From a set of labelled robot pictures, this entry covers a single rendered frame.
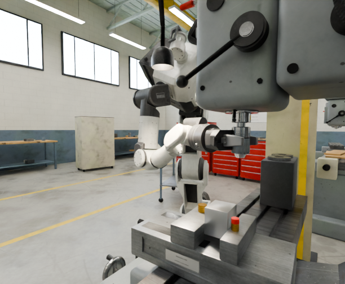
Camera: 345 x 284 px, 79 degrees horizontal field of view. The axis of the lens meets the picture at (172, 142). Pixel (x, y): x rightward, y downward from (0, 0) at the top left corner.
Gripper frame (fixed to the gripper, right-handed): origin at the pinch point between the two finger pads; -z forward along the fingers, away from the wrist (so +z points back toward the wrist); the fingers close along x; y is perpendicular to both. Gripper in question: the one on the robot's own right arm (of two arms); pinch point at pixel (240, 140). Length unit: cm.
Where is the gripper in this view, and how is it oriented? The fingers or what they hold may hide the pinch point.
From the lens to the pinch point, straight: 58.1
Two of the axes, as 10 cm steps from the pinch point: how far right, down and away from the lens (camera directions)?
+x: 8.5, -0.3, 5.3
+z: -5.3, -0.7, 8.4
